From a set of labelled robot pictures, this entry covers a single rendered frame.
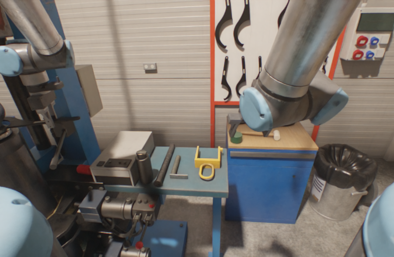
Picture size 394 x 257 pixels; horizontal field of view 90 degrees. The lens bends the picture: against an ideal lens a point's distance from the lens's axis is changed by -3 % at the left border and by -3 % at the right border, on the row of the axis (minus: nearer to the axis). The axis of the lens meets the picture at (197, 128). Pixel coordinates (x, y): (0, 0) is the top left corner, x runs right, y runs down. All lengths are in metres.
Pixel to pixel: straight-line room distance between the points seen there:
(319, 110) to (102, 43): 2.77
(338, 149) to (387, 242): 2.35
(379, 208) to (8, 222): 0.36
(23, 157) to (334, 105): 1.20
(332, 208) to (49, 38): 2.53
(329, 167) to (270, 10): 1.71
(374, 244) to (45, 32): 0.80
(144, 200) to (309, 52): 1.05
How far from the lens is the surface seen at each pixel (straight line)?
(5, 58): 0.87
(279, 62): 0.36
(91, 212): 1.32
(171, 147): 1.44
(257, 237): 2.31
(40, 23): 0.73
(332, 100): 0.49
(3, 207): 0.29
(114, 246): 1.68
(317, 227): 2.57
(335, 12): 0.34
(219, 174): 1.26
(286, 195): 2.17
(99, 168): 1.26
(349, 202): 2.52
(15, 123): 1.20
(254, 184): 2.01
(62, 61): 0.84
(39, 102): 1.01
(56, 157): 1.13
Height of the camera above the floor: 1.89
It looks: 29 degrees down
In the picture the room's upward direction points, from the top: 2 degrees counter-clockwise
